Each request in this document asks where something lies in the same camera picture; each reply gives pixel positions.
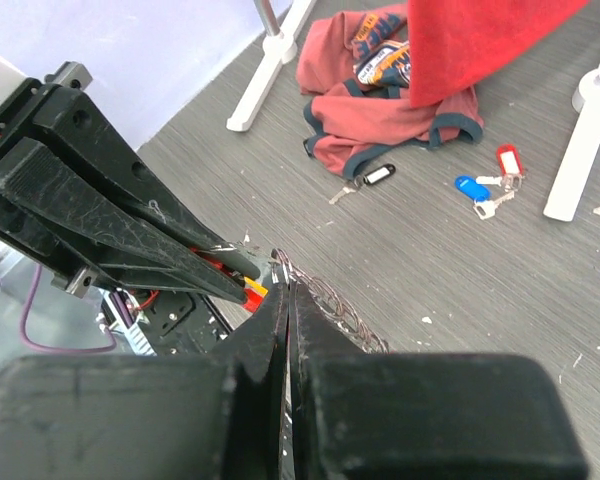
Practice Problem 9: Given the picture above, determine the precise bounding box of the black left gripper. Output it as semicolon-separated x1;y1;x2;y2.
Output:
0;62;260;303

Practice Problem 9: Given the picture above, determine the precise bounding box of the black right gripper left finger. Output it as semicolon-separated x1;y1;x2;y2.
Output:
0;284;290;479

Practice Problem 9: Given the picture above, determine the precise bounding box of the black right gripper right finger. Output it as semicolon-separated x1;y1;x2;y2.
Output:
289;283;590;479

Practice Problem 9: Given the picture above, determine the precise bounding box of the key with yellow tag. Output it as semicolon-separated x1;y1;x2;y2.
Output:
244;277;268;297

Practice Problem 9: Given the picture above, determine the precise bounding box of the red carabiner keyring with chain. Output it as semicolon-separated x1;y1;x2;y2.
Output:
189;244;391;355

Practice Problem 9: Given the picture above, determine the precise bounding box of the key with blue tag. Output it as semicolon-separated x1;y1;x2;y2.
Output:
454;176;515;220

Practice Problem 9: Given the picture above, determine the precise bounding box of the key with black tag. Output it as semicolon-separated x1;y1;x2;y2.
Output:
329;163;396;205

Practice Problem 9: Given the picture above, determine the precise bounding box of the crumpled maroon t-shirt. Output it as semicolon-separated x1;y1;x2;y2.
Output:
296;4;484;180

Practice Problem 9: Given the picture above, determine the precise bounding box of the key with red tag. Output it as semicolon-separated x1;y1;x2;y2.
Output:
475;144;525;191

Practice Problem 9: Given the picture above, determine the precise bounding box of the red hanging t-shirt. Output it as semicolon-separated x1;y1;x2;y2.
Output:
406;0;586;107

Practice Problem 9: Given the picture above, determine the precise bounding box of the white metal clothes rack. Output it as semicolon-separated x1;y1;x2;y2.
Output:
226;1;600;222

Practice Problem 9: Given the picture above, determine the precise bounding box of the perforated cable duct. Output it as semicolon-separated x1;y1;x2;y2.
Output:
101;291;157;356

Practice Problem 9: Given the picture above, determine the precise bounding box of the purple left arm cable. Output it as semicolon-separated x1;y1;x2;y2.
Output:
19;263;119;355

